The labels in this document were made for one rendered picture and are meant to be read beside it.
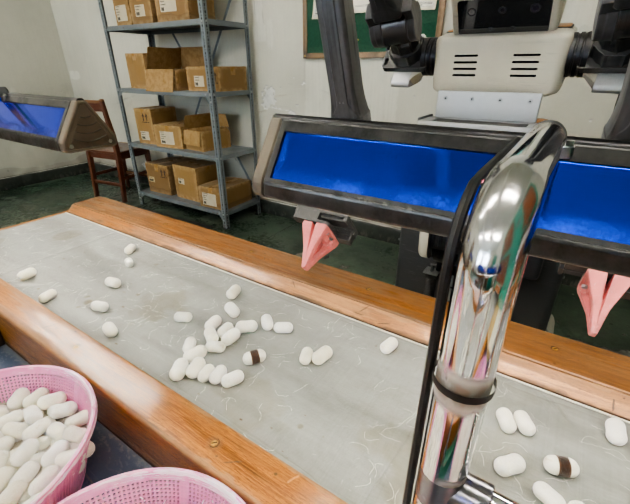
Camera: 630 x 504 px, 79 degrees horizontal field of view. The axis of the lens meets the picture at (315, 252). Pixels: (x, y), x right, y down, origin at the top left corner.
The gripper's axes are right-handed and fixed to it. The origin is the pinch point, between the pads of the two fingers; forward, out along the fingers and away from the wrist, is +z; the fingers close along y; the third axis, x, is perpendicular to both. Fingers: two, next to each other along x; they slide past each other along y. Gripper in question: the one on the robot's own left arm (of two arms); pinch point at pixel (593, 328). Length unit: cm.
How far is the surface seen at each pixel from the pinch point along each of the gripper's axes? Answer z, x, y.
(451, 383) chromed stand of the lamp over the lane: 18.2, -37.7, -9.9
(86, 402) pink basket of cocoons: 36, -15, -54
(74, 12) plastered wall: -194, 61, -447
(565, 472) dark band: 17.3, -0.6, 0.2
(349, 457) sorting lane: 26.2, -6.1, -20.9
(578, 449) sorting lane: 13.9, 3.9, 1.6
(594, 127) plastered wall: -149, 120, 1
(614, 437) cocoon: 10.9, 4.4, 4.8
